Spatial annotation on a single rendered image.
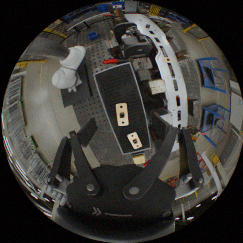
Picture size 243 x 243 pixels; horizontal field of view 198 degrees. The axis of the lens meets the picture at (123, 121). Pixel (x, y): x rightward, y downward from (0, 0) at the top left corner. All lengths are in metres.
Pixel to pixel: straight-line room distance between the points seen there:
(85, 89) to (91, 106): 0.19
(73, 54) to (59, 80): 0.21
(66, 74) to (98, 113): 0.50
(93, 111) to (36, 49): 0.81
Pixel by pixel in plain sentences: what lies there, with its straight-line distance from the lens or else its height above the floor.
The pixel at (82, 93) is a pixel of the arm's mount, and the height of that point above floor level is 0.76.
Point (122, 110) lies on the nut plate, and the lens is 0.29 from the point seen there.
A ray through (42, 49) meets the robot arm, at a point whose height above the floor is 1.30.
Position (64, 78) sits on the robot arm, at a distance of 0.65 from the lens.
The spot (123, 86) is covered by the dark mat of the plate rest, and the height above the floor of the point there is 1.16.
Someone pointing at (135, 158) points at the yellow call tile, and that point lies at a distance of 0.43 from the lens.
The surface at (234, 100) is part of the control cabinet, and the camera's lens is 8.09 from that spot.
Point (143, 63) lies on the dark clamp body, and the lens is 0.40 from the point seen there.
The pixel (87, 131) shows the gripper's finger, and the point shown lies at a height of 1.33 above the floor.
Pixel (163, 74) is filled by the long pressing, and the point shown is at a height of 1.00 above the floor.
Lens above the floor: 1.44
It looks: 67 degrees down
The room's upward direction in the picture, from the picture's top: 174 degrees counter-clockwise
